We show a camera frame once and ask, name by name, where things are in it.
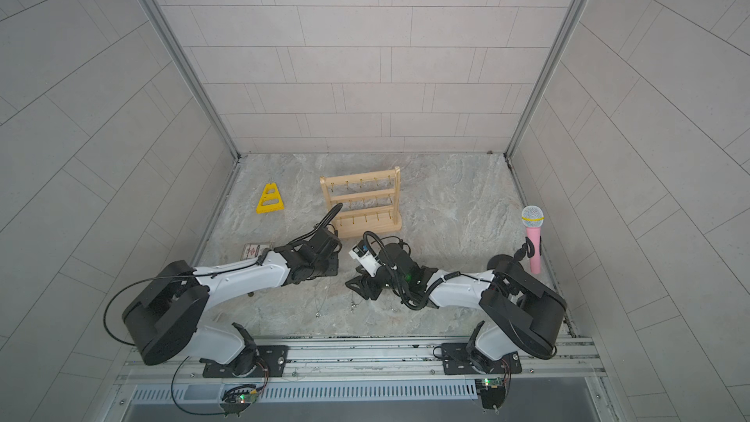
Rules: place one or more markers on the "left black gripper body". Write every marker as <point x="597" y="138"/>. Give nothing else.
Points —
<point x="329" y="267"/>

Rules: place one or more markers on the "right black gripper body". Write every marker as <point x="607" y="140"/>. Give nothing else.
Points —
<point x="389" y="279"/>

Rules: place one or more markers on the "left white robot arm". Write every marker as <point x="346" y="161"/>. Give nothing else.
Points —
<point x="165" y="319"/>

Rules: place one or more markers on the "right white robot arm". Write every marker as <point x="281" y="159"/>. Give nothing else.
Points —
<point x="525" y="315"/>

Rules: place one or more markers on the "wooden jewelry display stand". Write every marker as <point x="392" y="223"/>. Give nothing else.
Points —
<point x="369" y="202"/>

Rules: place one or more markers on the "small card box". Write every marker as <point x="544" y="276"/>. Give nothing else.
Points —
<point x="254" y="250"/>

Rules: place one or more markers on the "yellow triangular plastic piece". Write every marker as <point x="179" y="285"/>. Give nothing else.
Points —
<point x="270" y="200"/>

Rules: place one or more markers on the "white ventilation grille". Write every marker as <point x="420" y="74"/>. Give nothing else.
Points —
<point x="316" y="391"/>

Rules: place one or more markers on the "pink toy microphone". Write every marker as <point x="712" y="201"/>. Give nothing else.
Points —
<point x="533" y="219"/>

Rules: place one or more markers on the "right green circuit board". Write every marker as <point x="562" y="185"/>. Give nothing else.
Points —
<point x="492" y="393"/>

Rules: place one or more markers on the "green circuit board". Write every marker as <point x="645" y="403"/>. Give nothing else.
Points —
<point x="238" y="399"/>
<point x="492" y="393"/>

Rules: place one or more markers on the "left green circuit board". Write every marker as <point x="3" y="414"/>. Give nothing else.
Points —
<point x="238" y="399"/>

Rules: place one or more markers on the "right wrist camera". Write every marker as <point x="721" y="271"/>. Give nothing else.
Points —
<point x="366" y="259"/>

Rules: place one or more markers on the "aluminium mounting rail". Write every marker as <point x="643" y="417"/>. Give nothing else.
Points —
<point x="360" y="359"/>

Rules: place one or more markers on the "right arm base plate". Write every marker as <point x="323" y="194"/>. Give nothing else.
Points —
<point x="462" y="359"/>

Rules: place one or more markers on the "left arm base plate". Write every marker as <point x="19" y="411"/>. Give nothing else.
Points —
<point x="259" y="362"/>

